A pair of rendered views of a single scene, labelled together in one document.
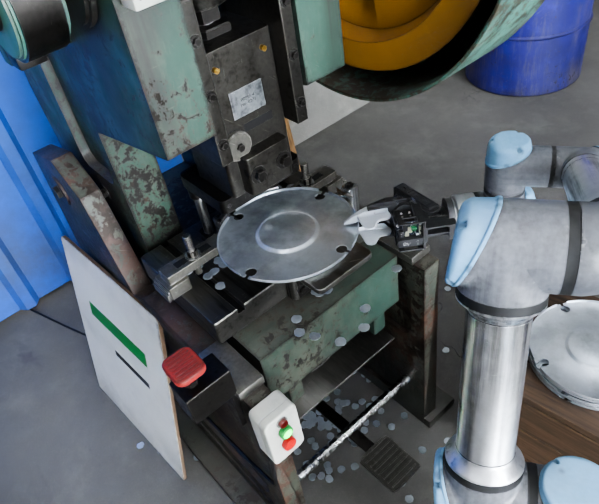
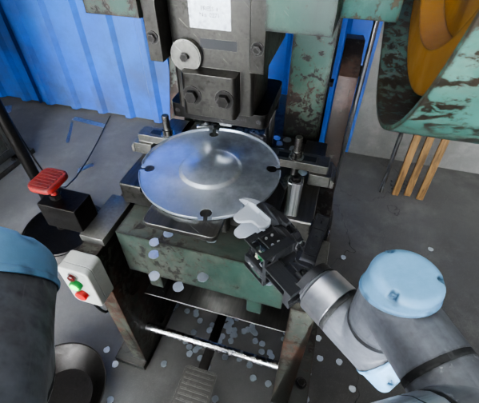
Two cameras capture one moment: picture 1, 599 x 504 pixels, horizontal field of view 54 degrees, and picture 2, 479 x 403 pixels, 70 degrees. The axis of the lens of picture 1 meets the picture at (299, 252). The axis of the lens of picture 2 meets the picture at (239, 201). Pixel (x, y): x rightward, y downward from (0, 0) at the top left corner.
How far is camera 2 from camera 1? 0.81 m
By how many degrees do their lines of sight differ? 36
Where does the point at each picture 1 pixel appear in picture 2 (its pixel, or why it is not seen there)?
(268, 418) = (65, 265)
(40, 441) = not seen: hidden behind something
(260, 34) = not seen: outside the picture
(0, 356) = not seen: hidden behind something
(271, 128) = (233, 63)
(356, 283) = (230, 257)
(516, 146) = (396, 288)
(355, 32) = (435, 33)
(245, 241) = (185, 149)
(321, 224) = (233, 185)
